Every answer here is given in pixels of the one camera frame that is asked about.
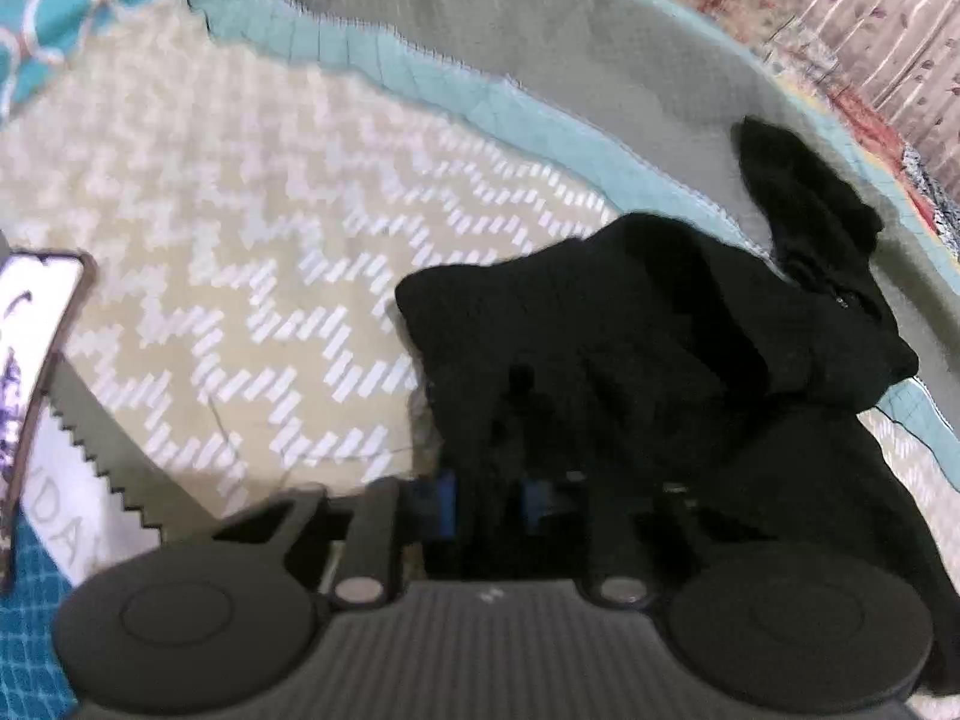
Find smartphone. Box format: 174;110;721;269
0;251;95;593

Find red floral quilt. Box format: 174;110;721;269
559;0;960;263

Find patterned bedsheet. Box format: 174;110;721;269
0;0;960;720

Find black pants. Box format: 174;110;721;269
394;116;960;698

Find teal wave-patterned cloth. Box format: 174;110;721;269
0;0;248;125

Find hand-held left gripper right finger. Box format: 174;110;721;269
517;469;721;612

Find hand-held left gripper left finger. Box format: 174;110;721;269
210;469;462;612

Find leaf print curtain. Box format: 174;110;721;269
675;0;960;166

